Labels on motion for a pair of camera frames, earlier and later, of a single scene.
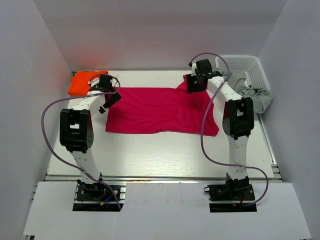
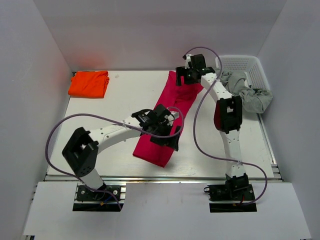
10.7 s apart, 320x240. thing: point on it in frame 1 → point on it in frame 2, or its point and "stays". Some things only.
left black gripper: x=115 y=97 → x=172 y=142
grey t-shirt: x=262 y=98 stays
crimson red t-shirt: x=163 y=110 → x=160 y=139
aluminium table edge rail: x=154 y=177 stays
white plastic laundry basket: x=248 y=64 stays
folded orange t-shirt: x=79 y=83 stays
